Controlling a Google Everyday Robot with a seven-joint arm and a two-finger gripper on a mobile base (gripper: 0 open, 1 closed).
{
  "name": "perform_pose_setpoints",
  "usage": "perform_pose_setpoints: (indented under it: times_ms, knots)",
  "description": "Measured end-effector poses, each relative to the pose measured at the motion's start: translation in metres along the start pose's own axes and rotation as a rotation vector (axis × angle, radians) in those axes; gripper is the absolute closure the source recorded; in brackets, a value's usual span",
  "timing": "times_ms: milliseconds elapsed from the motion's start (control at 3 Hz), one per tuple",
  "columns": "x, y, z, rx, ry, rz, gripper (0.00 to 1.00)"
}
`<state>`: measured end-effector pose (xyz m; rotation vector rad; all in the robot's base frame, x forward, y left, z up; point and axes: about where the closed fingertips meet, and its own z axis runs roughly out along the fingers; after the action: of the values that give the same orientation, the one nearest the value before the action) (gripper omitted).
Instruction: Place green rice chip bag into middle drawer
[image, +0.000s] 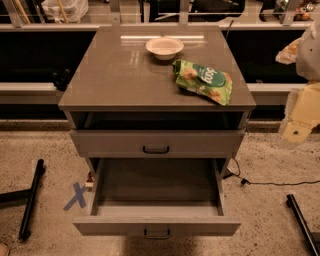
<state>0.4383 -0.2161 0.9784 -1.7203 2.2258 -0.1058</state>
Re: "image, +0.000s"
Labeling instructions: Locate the green rice chip bag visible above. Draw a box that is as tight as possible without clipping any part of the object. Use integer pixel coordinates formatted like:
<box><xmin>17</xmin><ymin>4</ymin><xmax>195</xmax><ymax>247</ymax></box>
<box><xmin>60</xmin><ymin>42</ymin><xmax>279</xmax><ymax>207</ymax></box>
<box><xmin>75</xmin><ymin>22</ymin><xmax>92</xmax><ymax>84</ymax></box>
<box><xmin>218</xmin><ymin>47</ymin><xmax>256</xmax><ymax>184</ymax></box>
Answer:
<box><xmin>172</xmin><ymin>59</ymin><xmax>233</xmax><ymax>106</ymax></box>

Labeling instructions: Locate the white plastic bag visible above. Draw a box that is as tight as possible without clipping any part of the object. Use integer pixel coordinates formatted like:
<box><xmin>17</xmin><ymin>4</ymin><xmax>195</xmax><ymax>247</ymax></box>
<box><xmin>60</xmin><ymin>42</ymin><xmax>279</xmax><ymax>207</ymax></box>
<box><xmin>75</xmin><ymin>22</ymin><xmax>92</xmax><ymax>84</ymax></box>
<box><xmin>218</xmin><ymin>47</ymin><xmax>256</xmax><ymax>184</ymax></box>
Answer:
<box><xmin>42</xmin><ymin>0</ymin><xmax>89</xmax><ymax>23</ymax></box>

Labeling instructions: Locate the open grey drawer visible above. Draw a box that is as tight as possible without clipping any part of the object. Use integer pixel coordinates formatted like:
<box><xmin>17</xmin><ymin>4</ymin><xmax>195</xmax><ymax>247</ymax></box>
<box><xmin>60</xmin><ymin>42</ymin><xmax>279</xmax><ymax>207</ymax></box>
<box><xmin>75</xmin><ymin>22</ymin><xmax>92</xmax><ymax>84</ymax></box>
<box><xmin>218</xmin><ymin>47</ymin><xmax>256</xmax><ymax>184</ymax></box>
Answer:
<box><xmin>74</xmin><ymin>159</ymin><xmax>240</xmax><ymax>239</ymax></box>

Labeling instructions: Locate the black stand leg right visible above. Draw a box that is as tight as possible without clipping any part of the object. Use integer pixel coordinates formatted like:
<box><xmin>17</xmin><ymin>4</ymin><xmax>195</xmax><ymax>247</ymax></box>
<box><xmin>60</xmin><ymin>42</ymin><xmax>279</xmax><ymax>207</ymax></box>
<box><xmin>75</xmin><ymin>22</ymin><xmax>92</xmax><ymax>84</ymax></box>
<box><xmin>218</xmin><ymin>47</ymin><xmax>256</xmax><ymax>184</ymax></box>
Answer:
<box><xmin>287</xmin><ymin>194</ymin><xmax>320</xmax><ymax>256</ymax></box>

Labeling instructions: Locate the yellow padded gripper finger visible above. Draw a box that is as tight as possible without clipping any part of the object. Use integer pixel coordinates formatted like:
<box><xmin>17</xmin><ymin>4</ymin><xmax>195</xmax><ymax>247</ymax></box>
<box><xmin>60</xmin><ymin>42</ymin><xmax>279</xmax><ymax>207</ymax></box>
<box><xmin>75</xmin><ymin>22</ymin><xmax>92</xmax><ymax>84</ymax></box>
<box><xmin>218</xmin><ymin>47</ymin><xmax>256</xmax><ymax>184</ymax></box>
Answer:
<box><xmin>278</xmin><ymin>81</ymin><xmax>320</xmax><ymax>148</ymax></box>

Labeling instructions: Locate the grey drawer cabinet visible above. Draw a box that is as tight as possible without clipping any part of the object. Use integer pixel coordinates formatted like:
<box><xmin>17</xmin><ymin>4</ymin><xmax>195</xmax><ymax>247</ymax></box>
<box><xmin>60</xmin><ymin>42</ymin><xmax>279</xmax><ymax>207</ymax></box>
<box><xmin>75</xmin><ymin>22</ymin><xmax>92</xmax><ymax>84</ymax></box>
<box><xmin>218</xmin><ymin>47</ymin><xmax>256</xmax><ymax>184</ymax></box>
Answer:
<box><xmin>57</xmin><ymin>25</ymin><xmax>257</xmax><ymax>168</ymax></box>

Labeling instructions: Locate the blue tape cross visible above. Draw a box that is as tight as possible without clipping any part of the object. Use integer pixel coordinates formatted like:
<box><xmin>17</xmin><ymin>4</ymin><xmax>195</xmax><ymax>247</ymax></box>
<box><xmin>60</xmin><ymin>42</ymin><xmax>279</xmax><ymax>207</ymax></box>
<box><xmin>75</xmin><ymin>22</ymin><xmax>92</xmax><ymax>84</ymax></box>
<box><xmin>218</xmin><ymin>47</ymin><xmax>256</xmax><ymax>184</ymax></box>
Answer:
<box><xmin>63</xmin><ymin>182</ymin><xmax>86</xmax><ymax>211</ymax></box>

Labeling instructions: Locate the closed grey drawer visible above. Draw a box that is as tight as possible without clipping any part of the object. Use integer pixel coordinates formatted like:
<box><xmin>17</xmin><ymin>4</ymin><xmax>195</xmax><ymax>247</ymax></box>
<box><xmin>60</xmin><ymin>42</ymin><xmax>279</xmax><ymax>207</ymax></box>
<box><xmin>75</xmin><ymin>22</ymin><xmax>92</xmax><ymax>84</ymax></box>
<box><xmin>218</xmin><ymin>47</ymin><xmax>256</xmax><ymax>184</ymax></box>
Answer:
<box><xmin>70</xmin><ymin>130</ymin><xmax>244</xmax><ymax>158</ymax></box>

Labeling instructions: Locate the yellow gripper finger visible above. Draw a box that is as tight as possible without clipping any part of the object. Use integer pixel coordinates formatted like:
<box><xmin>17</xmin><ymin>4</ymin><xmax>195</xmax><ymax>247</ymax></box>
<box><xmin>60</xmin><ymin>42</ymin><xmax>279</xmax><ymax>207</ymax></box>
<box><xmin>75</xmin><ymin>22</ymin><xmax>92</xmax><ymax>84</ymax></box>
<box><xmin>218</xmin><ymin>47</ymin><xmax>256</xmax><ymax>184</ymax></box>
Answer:
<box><xmin>275</xmin><ymin>38</ymin><xmax>301</xmax><ymax>65</ymax></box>

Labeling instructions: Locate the grey metal railing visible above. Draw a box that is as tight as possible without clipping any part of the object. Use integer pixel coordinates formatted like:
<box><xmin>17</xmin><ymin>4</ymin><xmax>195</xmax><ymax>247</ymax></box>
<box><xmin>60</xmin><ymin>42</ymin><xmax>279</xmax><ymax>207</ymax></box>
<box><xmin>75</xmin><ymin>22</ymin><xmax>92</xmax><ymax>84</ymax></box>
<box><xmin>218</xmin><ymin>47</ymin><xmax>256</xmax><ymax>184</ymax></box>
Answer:
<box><xmin>0</xmin><ymin>0</ymin><xmax>320</xmax><ymax>31</ymax></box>

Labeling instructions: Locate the black clamp on rail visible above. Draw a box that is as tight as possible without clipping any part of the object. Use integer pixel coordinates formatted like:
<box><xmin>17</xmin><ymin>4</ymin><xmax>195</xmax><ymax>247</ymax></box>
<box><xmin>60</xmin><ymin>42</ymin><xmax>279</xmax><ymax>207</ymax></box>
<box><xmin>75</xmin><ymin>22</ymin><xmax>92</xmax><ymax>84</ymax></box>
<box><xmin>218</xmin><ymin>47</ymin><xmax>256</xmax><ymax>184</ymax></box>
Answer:
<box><xmin>52</xmin><ymin>69</ymin><xmax>71</xmax><ymax>91</ymax></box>

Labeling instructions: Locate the black stand leg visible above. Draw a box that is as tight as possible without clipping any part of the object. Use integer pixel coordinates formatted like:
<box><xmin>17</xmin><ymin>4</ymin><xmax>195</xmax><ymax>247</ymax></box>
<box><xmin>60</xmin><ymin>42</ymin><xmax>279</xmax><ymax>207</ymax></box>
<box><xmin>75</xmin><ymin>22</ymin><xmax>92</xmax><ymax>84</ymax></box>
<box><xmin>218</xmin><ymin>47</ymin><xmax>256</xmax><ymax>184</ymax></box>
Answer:
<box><xmin>0</xmin><ymin>159</ymin><xmax>46</xmax><ymax>241</ymax></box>
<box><xmin>287</xmin><ymin>194</ymin><xmax>320</xmax><ymax>256</ymax></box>

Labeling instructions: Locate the white paper bowl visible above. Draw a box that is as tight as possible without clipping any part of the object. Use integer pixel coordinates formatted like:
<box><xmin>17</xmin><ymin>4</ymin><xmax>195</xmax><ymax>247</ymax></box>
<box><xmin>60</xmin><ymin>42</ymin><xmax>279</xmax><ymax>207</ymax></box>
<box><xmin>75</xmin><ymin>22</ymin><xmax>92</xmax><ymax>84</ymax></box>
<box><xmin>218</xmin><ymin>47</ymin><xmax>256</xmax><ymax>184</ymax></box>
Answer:
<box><xmin>145</xmin><ymin>37</ymin><xmax>184</xmax><ymax>60</ymax></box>

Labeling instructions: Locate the black stand leg left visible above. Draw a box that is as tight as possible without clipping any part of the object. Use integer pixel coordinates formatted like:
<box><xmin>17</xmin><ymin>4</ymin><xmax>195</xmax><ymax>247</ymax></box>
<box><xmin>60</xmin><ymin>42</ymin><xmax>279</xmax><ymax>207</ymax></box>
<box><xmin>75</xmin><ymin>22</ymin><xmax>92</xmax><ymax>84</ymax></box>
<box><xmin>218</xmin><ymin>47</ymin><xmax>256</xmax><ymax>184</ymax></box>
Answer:
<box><xmin>0</xmin><ymin>159</ymin><xmax>46</xmax><ymax>241</ymax></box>

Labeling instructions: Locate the black power cable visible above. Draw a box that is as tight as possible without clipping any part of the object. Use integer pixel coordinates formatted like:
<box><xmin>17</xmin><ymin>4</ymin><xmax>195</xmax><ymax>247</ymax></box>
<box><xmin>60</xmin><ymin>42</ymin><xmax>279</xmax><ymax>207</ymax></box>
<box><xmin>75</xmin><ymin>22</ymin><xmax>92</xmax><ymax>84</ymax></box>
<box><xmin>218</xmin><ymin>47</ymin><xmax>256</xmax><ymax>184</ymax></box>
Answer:
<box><xmin>222</xmin><ymin>157</ymin><xmax>320</xmax><ymax>187</ymax></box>

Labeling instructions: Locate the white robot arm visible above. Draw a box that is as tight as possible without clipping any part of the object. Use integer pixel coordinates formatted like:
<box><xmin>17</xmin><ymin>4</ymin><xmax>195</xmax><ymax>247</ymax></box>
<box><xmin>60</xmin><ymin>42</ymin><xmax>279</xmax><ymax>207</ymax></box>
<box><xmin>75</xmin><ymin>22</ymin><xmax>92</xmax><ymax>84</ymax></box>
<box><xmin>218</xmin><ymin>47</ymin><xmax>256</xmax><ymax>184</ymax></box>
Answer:
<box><xmin>276</xmin><ymin>21</ymin><xmax>320</xmax><ymax>148</ymax></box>

